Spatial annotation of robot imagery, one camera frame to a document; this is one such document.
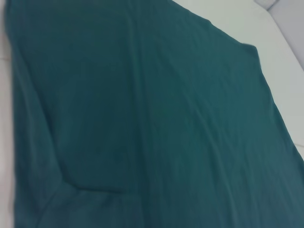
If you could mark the teal t-shirt with FREE print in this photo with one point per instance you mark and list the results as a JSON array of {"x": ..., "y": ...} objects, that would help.
[{"x": 142, "y": 118}]

